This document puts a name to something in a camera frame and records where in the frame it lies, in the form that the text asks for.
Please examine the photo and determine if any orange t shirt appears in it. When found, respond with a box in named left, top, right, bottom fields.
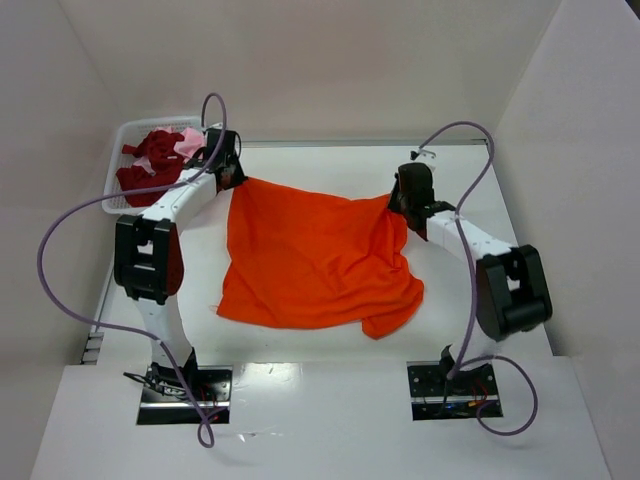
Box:
left=217, top=179, right=425, bottom=340

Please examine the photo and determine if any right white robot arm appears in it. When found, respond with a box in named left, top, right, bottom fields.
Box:
left=388, top=163, right=553, bottom=381

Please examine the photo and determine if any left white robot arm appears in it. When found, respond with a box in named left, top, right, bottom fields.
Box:
left=114, top=128, right=247, bottom=391

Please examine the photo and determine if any pink t shirt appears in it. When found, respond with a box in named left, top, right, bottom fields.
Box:
left=130, top=127, right=205, bottom=175

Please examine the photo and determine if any dark red t shirt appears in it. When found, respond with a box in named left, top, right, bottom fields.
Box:
left=116, top=130, right=185, bottom=192

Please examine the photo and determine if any white plastic basket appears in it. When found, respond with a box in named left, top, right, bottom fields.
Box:
left=103, top=117, right=201, bottom=214

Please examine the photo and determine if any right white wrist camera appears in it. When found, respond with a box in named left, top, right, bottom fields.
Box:
left=410, top=148, right=437, bottom=173

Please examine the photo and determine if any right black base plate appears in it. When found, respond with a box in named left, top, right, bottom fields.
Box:
left=407, top=362, right=503, bottom=421

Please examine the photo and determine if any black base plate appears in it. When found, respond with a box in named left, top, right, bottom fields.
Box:
left=407, top=362, right=503, bottom=421
left=136, top=365, right=233, bottom=426

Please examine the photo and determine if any grey metal bracket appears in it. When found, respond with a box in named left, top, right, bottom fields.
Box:
left=80, top=331, right=104, bottom=365

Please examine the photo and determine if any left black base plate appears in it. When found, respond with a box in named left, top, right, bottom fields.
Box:
left=136, top=365, right=233, bottom=426

